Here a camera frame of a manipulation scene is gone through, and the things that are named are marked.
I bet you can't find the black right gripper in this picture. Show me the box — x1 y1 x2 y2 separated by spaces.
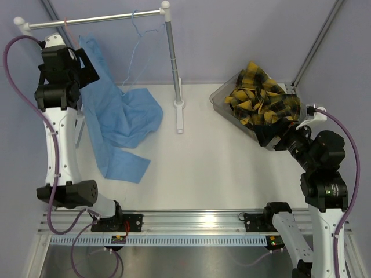
253 116 318 171

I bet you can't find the yellow plaid shirt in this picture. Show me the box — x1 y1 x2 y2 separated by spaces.
224 61 301 129

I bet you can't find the pink wire hanger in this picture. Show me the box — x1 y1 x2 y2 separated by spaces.
64 17 80 49

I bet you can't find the light blue shirt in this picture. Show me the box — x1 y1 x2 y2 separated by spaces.
79 35 163 184

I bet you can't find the light blue wire hanger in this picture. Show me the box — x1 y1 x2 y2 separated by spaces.
121 10 165 96

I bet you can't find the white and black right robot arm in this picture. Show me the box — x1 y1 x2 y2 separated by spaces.
244 123 348 277

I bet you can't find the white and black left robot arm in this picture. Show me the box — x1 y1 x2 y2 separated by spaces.
35 46 125 231

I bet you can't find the clear plastic bin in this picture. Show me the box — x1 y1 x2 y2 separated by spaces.
209 72 312 151

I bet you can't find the white and metal clothes rack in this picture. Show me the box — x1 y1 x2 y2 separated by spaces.
13 0 186 148

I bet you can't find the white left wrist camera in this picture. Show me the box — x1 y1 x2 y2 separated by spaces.
42 33 67 50

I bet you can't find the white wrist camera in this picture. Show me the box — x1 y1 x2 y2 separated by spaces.
42 33 67 50
296 104 327 130

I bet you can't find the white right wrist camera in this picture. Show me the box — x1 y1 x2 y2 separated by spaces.
296 104 327 130

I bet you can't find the aluminium frame post left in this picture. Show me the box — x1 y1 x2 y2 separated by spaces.
39 0 79 48

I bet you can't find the aluminium frame post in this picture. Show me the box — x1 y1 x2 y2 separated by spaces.
291 0 346 89
39 0 79 48

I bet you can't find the aluminium mounting rail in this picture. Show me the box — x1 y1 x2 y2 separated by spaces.
37 208 314 235

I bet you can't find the perforated white cable duct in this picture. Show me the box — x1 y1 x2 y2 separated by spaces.
50 235 267 247

